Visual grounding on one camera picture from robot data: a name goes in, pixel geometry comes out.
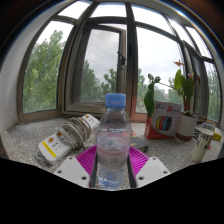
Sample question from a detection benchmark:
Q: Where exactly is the clear water bottle blue cap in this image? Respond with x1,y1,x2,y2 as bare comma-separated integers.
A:
95,92,133,191

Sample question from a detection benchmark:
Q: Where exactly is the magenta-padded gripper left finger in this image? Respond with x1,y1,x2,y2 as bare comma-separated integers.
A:
53,145,98,189

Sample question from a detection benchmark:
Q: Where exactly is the red white filament box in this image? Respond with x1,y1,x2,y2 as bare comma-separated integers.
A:
143,100,183,141

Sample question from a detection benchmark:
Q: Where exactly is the small colourful box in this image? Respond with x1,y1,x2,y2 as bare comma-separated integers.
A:
200,121,217,133

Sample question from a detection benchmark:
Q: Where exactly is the brown-framed window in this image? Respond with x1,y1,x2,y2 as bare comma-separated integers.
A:
16,1,223,124

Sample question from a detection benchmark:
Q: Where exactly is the white power strip with cord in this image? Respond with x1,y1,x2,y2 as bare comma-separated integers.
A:
37,113,100,165

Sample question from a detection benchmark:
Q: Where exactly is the white mug black lettering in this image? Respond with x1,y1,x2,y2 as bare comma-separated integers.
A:
191,127,215,164

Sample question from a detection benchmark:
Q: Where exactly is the potted plant white pot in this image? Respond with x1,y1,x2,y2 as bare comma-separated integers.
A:
143,59,202,142

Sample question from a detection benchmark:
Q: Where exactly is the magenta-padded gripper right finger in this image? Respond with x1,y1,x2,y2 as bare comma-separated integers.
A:
126,145,172,189

